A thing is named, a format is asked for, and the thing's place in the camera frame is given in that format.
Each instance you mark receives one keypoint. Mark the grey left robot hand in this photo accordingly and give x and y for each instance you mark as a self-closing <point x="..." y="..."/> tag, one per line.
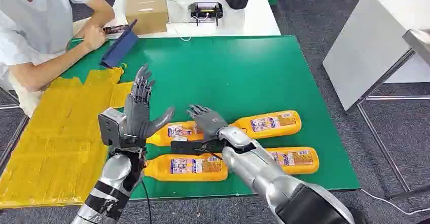
<point x="137" y="115"/>

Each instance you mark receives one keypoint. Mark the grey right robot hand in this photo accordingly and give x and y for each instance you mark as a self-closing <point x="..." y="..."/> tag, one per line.
<point x="210" y="121"/>

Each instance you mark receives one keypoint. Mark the person's right hand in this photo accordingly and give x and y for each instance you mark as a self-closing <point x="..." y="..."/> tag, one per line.
<point x="94" y="37"/>

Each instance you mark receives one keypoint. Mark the orange detergent bottle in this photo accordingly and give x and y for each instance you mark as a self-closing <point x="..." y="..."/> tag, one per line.
<point x="161" y="136"/>
<point x="295" y="160"/>
<point x="188" y="167"/>
<point x="268" y="124"/>

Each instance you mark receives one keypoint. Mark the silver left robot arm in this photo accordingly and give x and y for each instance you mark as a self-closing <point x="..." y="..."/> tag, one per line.
<point x="114" y="172"/>

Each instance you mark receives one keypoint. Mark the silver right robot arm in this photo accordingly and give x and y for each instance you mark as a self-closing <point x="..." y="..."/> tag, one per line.
<point x="265" y="178"/>

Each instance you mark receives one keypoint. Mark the dark phone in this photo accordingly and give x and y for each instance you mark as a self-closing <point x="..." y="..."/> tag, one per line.
<point x="116" y="29"/>

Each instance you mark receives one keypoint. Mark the blue tablet case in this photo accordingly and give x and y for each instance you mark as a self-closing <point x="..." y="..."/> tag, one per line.
<point x="119" y="48"/>

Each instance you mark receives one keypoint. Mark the green table mat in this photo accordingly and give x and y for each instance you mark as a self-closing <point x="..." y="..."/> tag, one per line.
<point x="228" y="74"/>

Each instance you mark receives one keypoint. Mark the cardboard box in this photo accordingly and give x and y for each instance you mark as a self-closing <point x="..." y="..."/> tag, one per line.
<point x="147" y="12"/>

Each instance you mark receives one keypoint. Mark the person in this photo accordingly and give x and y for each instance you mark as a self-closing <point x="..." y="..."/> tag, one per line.
<point x="37" y="21"/>

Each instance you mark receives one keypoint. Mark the yellow sheet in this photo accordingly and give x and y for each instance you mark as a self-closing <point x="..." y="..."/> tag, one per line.
<point x="60" y="138"/>

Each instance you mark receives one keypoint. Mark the small white table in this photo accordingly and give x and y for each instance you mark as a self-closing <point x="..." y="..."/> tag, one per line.
<point x="248" y="21"/>

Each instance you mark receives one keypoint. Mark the black handheld controller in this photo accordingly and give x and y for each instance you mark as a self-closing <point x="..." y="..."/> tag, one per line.
<point x="205" y="11"/>

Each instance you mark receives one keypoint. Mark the large white table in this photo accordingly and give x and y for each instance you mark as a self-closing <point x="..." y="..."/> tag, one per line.
<point x="369" y="41"/>

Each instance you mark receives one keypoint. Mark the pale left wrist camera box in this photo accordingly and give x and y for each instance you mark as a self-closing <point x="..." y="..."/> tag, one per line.
<point x="109" y="126"/>

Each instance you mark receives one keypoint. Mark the grey metal frame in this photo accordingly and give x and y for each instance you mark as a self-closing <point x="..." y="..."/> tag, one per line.
<point x="20" y="132"/>

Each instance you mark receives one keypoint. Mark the metal table frame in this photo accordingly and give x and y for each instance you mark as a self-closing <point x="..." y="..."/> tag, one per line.
<point x="386" y="76"/>

